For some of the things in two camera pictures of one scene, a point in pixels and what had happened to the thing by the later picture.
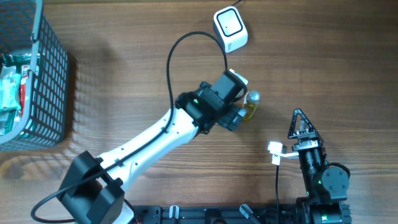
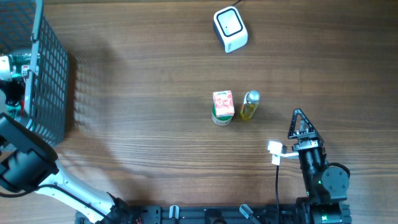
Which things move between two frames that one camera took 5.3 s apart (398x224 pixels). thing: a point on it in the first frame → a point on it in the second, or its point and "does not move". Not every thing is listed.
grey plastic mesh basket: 24,28 does not move
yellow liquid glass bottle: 251,101 does not move
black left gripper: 231,119 → 18,90
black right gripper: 308,139 does not move
